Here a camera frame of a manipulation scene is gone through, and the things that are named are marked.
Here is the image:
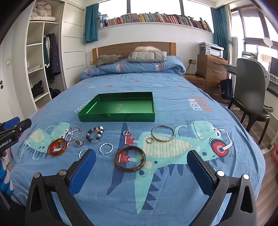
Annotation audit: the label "black folded cloth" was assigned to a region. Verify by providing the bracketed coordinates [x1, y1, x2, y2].
[30, 80, 44, 98]

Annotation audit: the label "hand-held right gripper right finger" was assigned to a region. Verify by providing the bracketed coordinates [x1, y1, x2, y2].
[187, 150, 259, 226]

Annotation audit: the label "computer monitor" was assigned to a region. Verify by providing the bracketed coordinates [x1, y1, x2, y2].
[269, 56, 278, 76]

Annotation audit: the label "grey desk chair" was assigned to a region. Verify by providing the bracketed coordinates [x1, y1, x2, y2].
[227, 58, 271, 136]

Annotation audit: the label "grey down jacket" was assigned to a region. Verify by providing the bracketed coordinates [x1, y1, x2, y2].
[128, 50, 167, 63]

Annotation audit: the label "grey desk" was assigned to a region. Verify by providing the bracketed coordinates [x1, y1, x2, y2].
[222, 63, 278, 94]

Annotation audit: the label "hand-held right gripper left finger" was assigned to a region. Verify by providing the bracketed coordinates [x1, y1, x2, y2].
[26, 148, 97, 226]

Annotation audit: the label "blue pillow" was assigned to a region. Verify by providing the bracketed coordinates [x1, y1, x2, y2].
[79, 55, 187, 80]

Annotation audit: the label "white grey printer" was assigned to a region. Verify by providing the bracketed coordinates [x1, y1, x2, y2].
[199, 41, 224, 59]

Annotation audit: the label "wooden headboard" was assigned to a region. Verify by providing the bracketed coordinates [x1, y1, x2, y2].
[92, 42, 176, 66]

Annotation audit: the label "pearl bead bracelet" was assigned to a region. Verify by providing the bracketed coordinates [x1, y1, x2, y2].
[64, 130, 75, 143]

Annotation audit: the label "row of books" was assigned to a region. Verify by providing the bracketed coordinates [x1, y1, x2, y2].
[98, 13, 213, 33]

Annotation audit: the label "hanging dark clothes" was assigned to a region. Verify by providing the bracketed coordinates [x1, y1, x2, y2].
[43, 33, 62, 84]

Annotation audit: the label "blue dinosaur print bedsheet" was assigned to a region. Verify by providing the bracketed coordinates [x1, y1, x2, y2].
[9, 73, 266, 226]

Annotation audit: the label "white open wardrobe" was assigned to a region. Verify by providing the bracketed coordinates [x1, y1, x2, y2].
[24, 0, 86, 111]

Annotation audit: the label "low wooden cabinet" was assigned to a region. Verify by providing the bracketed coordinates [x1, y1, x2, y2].
[183, 74, 228, 102]

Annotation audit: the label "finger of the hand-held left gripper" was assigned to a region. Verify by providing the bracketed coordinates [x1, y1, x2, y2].
[0, 117, 21, 132]
[0, 118, 32, 139]

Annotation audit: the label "dark beaded bracelet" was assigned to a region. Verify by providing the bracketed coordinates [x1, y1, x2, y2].
[86, 126, 104, 144]

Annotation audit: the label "large silver clasp bracelet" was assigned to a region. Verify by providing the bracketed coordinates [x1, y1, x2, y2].
[151, 124, 175, 143]

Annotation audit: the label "dark bag in wardrobe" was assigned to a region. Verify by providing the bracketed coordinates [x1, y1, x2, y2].
[49, 87, 61, 99]

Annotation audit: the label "white bedding bundle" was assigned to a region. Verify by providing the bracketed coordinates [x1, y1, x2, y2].
[30, 1, 56, 22]

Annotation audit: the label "red stool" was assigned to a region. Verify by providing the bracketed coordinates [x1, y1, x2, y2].
[268, 143, 278, 160]

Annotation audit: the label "beige fur collar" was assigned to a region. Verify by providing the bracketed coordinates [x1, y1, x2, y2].
[134, 46, 161, 53]

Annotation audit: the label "grey plush garment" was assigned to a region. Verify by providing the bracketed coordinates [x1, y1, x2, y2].
[96, 54, 123, 67]

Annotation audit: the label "dark brown bangle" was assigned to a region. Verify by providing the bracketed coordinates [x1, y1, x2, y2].
[115, 146, 146, 172]

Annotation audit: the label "dark blue tote bag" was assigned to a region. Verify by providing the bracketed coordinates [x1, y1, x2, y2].
[220, 79, 234, 100]

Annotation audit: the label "amber orange bangle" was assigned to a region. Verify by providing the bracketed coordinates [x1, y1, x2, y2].
[47, 138, 67, 155]

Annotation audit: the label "wooden chest of drawers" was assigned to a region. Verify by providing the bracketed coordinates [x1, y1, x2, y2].
[197, 54, 228, 82]

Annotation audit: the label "green jewelry tray box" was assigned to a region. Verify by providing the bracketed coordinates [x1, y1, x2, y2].
[78, 92, 156, 122]

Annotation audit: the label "pearl bead bracelets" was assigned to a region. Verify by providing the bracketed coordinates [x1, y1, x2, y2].
[71, 126, 84, 140]

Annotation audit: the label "teal curtain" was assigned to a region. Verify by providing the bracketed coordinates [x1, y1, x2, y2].
[85, 4, 100, 44]
[210, 5, 232, 59]

